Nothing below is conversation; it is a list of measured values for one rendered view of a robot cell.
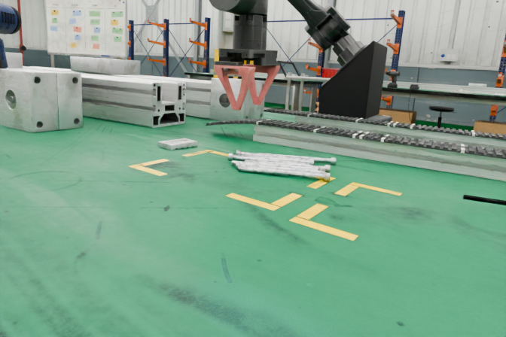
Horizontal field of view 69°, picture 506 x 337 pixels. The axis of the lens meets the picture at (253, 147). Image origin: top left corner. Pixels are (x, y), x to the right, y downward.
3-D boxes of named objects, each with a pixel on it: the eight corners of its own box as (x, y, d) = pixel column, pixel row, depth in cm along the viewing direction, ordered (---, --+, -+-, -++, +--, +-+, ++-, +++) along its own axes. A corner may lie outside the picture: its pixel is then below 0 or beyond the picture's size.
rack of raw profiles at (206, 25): (108, 90, 1149) (108, 16, 1104) (132, 90, 1222) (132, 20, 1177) (185, 101, 968) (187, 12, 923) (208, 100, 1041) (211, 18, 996)
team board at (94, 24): (41, 111, 622) (34, -12, 583) (62, 109, 670) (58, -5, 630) (120, 119, 587) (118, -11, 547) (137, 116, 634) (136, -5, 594)
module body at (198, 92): (232, 116, 95) (233, 82, 93) (209, 119, 86) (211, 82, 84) (38, 90, 131) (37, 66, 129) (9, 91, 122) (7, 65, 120)
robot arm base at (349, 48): (377, 47, 113) (349, 74, 121) (361, 28, 115) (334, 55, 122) (367, 49, 106) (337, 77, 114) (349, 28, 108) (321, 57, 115)
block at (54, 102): (95, 125, 68) (93, 73, 66) (32, 133, 58) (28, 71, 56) (62, 119, 73) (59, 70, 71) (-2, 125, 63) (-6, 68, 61)
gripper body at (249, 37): (217, 59, 61) (217, 12, 59) (246, 59, 70) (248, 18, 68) (251, 62, 58) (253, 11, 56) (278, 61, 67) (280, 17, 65)
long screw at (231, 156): (227, 161, 48) (227, 153, 48) (229, 159, 49) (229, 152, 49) (309, 171, 47) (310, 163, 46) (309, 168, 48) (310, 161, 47)
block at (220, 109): (267, 119, 93) (270, 80, 91) (243, 124, 82) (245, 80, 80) (236, 115, 97) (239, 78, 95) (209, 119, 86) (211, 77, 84)
